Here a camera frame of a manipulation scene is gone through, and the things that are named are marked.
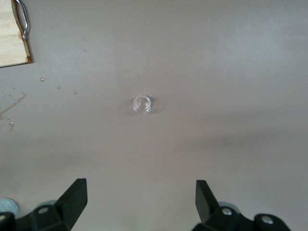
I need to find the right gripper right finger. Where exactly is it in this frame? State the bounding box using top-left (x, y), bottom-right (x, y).
top-left (192, 180), bottom-right (293, 231)

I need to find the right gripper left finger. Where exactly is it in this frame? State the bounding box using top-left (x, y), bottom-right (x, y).
top-left (0, 178), bottom-right (88, 231)

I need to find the clear glass beaker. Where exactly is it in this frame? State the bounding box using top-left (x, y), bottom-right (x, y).
top-left (131, 95), bottom-right (153, 115)

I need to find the large spilled liquid puddle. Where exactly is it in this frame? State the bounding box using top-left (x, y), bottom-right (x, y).
top-left (0, 86), bottom-right (26, 132)

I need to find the brown table cover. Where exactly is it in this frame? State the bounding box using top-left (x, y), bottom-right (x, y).
top-left (0, 0), bottom-right (308, 231)

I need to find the wooden cutting board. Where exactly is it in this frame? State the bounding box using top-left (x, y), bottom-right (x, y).
top-left (0, 0), bottom-right (34, 68)

